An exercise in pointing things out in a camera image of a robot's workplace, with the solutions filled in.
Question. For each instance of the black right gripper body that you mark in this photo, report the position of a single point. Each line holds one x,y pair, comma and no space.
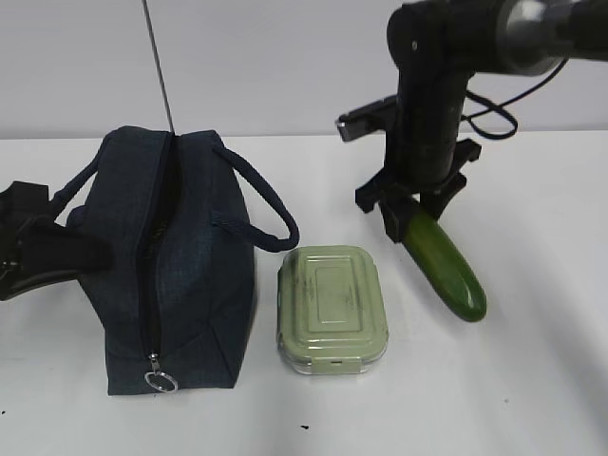
387,184

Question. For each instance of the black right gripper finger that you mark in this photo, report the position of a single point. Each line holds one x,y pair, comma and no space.
436,201
397,215

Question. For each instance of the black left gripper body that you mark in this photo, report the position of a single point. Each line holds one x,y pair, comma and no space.
23,205

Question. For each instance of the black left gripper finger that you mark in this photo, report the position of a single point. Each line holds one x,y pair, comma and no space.
46,251
14,283

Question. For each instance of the green cucumber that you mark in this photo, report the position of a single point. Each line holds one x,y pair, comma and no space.
443,265

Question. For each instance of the green lidded lunch box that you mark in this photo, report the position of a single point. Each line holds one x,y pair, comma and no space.
331,318

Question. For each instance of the dark blue lunch bag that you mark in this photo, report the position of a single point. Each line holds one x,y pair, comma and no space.
184,216

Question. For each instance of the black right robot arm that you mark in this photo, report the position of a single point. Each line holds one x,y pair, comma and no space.
437,47

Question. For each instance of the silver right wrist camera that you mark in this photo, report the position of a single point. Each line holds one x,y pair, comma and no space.
365,120

